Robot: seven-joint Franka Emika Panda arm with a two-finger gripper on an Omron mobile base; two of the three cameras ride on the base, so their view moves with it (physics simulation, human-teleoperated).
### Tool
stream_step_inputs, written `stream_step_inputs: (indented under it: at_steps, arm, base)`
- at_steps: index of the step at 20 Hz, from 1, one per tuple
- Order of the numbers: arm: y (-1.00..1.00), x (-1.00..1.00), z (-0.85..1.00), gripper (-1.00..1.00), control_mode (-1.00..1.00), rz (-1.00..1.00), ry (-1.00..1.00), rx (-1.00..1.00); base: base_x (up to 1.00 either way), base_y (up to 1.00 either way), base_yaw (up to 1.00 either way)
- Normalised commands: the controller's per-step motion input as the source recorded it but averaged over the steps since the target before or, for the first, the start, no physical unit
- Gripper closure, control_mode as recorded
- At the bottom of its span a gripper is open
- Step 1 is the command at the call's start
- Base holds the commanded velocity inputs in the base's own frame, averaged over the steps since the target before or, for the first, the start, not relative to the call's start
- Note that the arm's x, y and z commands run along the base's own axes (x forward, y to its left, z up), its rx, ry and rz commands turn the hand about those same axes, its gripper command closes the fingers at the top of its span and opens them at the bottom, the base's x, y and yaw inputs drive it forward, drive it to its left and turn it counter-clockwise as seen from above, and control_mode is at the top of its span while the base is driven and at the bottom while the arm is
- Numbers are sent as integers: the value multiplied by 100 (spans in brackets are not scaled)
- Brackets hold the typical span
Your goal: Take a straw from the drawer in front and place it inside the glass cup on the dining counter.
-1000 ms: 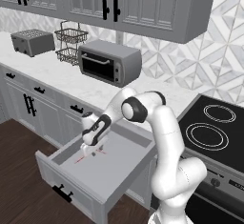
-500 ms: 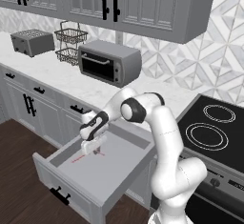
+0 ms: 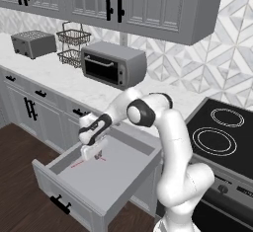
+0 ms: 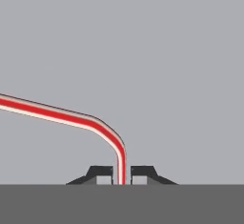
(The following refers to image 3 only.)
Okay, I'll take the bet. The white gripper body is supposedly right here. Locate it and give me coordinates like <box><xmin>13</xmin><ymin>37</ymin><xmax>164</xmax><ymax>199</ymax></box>
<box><xmin>80</xmin><ymin>136</ymin><xmax>110</xmax><ymax>162</ymax></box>

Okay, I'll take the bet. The open grey drawer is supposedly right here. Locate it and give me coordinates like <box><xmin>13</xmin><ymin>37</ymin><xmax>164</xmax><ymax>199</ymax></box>
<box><xmin>31</xmin><ymin>127</ymin><xmax>163</xmax><ymax>232</ymax></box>

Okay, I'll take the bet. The grey closed drawer front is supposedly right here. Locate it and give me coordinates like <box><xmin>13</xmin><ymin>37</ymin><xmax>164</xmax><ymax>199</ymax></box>
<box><xmin>0</xmin><ymin>65</ymin><xmax>28</xmax><ymax>90</ymax></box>
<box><xmin>62</xmin><ymin>99</ymin><xmax>101</xmax><ymax>125</ymax></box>
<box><xmin>25</xmin><ymin>80</ymin><xmax>65</xmax><ymax>110</ymax></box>

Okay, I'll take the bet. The grey lower cabinet door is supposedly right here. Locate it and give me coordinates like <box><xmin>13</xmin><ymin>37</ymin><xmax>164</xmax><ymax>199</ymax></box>
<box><xmin>62</xmin><ymin>113</ymin><xmax>84</xmax><ymax>152</ymax></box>
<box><xmin>32</xmin><ymin>99</ymin><xmax>67</xmax><ymax>153</ymax></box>
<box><xmin>2</xmin><ymin>83</ymin><xmax>36</xmax><ymax>137</ymax></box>

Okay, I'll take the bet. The grey toaster oven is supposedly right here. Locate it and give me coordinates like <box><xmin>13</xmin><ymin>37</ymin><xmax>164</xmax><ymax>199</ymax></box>
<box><xmin>80</xmin><ymin>40</ymin><xmax>148</xmax><ymax>92</ymax></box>

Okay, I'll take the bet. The grey toaster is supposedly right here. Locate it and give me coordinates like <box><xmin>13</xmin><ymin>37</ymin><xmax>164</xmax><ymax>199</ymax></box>
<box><xmin>10</xmin><ymin>30</ymin><xmax>58</xmax><ymax>60</ymax></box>

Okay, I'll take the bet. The black stove with hob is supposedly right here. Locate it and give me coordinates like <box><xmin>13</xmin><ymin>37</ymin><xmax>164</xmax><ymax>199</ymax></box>
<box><xmin>155</xmin><ymin>96</ymin><xmax>253</xmax><ymax>232</ymax></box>

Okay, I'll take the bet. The black stove knob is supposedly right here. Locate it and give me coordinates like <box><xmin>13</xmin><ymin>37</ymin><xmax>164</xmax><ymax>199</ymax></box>
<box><xmin>217</xmin><ymin>183</ymin><xmax>229</xmax><ymax>195</ymax></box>

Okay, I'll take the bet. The black lower cabinet handle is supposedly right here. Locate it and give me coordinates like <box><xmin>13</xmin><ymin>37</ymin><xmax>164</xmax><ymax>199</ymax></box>
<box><xmin>23</xmin><ymin>96</ymin><xmax>33</xmax><ymax>118</ymax></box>
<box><xmin>29</xmin><ymin>100</ymin><xmax>40</xmax><ymax>122</ymax></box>

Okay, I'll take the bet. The dark wire basket stand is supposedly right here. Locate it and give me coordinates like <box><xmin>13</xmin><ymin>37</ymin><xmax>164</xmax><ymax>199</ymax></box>
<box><xmin>55</xmin><ymin>21</ymin><xmax>93</xmax><ymax>69</ymax></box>

